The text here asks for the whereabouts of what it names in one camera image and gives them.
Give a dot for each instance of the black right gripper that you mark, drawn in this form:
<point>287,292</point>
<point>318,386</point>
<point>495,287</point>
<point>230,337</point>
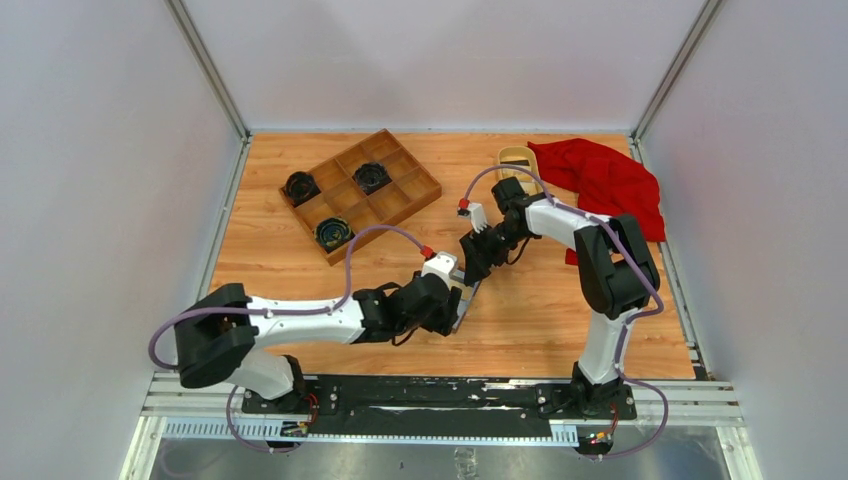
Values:
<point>479,256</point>

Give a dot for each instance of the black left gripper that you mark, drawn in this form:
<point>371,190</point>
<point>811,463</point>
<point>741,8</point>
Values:
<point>442,311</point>

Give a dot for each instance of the beige oval tray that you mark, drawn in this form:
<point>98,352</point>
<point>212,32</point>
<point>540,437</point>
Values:
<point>523,157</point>

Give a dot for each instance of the brown leather card holder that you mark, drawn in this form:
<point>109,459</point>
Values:
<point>467,295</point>

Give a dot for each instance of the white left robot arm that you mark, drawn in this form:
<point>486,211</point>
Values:
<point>225,337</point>

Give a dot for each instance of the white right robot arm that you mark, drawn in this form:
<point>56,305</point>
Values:
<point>617,275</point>

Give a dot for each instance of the brown wooden compartment tray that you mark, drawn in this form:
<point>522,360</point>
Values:
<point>375,181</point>

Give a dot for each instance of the red cloth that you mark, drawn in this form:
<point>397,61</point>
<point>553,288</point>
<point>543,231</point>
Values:
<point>604,180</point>

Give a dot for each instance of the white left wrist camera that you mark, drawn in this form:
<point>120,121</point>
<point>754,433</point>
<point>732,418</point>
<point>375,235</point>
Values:
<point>444,266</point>

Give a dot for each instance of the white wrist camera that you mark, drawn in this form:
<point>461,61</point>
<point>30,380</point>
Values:
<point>474,213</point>
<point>444,266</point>

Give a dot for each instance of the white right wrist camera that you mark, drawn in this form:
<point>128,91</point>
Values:
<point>474,213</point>

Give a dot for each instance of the slotted cable duct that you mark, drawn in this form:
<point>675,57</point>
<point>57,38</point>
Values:
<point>256,430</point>

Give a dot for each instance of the aluminium table edge rail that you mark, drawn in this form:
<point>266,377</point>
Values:
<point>222,216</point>

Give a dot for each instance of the right aluminium corner post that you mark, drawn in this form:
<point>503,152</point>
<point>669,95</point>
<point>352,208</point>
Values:
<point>695,34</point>

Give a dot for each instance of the aluminium corner post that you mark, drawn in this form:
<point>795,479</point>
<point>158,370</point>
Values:
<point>193,38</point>
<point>695,34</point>

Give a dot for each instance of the left aluminium corner post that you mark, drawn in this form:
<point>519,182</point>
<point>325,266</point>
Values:
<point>193,38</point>

